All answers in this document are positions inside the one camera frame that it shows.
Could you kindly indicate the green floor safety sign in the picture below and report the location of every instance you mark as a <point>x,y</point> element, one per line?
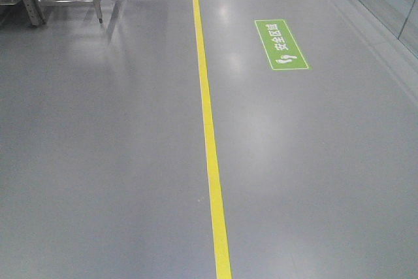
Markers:
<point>281,49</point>

